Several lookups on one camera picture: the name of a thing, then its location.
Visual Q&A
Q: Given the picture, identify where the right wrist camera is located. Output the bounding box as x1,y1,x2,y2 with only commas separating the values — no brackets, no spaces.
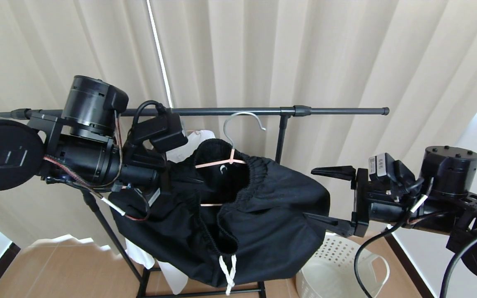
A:
368,152,417,195

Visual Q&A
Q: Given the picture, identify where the white laundry basket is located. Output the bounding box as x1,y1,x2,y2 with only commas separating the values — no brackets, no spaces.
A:
295,232,390,298

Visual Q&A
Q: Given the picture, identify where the beige curtain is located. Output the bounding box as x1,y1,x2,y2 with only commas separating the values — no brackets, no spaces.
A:
0,0,477,249

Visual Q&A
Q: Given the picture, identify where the black clothes rack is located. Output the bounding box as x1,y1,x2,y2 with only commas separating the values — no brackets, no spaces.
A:
0,106,390,298

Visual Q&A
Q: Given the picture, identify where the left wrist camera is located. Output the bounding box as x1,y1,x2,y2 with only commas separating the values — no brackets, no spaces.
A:
129,113,189,154

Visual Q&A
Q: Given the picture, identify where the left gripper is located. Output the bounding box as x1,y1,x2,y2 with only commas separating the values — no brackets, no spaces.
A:
54,136,169,203

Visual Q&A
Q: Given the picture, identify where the black garment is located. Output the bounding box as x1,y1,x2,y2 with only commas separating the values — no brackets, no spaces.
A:
109,138,331,296

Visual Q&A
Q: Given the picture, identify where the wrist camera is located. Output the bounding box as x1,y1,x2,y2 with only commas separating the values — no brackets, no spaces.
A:
129,113,189,154
368,152,417,195

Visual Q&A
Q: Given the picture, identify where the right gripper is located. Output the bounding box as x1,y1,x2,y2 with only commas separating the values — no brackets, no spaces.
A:
303,166,422,238

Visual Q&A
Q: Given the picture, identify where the pink clothes hanger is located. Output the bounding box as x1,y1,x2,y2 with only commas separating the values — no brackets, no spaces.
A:
195,111,267,207

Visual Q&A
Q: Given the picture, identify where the white printed t-shirt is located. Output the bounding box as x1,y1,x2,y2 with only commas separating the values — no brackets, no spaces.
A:
123,129,217,295

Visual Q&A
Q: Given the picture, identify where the black cable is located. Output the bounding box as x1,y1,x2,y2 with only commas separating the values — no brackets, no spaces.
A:
353,211,414,298
132,100,168,143
439,223,477,298

